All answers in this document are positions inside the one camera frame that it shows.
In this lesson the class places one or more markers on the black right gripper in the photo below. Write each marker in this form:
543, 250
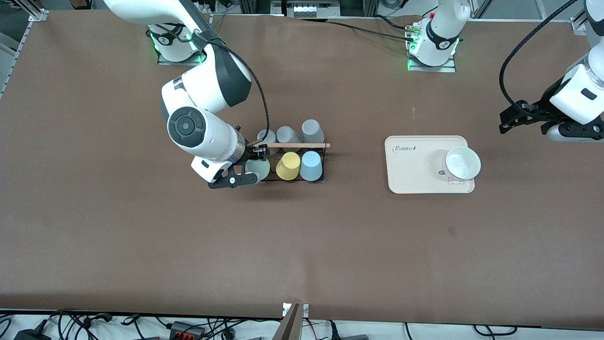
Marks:
250, 154

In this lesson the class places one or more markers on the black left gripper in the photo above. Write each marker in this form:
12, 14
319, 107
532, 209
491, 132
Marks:
541, 109

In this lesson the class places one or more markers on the mint green cup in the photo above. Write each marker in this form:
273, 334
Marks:
259, 169

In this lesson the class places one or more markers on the light blue cup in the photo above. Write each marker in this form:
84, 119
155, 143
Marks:
311, 167

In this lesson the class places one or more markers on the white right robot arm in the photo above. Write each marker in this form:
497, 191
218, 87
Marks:
212, 137

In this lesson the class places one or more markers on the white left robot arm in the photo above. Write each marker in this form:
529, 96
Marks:
578, 92

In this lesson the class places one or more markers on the grey cup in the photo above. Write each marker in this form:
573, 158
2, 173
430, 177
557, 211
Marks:
312, 130
286, 135
270, 137

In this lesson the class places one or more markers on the yellow cup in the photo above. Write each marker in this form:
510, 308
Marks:
288, 166

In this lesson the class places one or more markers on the white bowl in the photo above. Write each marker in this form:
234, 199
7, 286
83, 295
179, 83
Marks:
462, 163

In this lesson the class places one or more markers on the beige plastic tray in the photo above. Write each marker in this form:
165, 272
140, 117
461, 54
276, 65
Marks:
415, 170

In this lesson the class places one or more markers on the white socket box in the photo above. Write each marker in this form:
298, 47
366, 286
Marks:
311, 8

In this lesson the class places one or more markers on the small white mounting plate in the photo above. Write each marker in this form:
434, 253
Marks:
306, 310

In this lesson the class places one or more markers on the brown angled bar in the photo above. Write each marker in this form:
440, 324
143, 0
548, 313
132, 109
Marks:
290, 326

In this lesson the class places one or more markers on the black box orange connectors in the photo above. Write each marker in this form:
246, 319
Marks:
181, 327

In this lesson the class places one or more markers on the black power adapter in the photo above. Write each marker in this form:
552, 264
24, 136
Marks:
30, 335

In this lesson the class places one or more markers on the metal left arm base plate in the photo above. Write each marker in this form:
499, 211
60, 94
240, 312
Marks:
450, 68

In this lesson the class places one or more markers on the aluminium frame rail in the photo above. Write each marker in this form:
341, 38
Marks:
578, 26
40, 15

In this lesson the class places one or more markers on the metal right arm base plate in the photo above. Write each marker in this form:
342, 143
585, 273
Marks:
163, 60

